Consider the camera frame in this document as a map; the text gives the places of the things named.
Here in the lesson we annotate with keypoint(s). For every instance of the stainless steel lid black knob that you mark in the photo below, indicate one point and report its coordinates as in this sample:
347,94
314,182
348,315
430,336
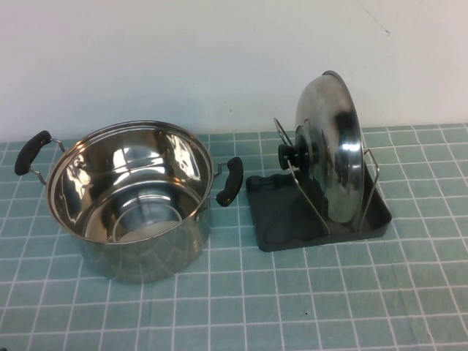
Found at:
329,146

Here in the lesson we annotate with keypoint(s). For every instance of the green checkered tablecloth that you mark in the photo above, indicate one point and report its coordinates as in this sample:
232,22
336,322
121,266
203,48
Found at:
256,300

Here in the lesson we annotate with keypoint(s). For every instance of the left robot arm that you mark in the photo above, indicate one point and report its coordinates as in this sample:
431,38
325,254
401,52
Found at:
7,348

